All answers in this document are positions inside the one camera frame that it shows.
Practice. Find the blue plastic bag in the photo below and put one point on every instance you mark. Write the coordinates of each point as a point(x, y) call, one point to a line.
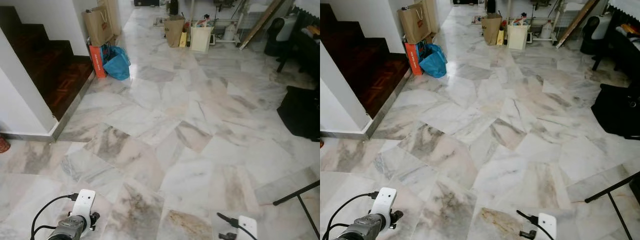
point(117, 64)
point(434, 62)

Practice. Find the black office chair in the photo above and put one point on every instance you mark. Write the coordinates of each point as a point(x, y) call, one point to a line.
point(600, 37)
point(287, 40)

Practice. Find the black fabric bag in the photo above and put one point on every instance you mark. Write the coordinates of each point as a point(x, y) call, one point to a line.
point(617, 110)
point(300, 112)

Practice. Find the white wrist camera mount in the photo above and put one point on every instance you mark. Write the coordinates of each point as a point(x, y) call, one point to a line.
point(546, 226)
point(383, 202)
point(83, 202)
point(247, 227)

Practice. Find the long wooden plank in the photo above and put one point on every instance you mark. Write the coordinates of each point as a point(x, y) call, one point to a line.
point(577, 22)
point(260, 25)

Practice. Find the large brown paper bag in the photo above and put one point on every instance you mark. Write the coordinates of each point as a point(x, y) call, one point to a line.
point(415, 22)
point(98, 25)

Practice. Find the orange cardboard box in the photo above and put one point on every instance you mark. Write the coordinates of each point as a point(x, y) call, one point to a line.
point(413, 59)
point(97, 61)

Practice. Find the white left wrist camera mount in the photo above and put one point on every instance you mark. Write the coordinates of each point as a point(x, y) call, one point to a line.
point(383, 202)
point(83, 202)

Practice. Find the small brown paper bag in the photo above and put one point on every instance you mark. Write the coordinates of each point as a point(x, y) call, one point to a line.
point(174, 31)
point(491, 29)

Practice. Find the black metal stand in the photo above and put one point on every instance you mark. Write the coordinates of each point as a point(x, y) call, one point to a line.
point(297, 193)
point(611, 191)

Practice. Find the white plastic jug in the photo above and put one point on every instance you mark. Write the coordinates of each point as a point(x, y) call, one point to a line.
point(229, 32)
point(546, 31)

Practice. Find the small yellow packet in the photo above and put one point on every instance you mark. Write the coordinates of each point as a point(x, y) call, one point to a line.
point(183, 39)
point(500, 37)

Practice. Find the dark wooden staircase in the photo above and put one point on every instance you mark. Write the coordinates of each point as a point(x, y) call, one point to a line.
point(365, 65)
point(45, 65)

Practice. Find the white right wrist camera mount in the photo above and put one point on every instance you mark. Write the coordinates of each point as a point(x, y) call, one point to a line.
point(247, 227)
point(546, 226)

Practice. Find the white paper bag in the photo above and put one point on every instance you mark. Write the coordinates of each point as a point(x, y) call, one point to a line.
point(201, 39)
point(517, 36)

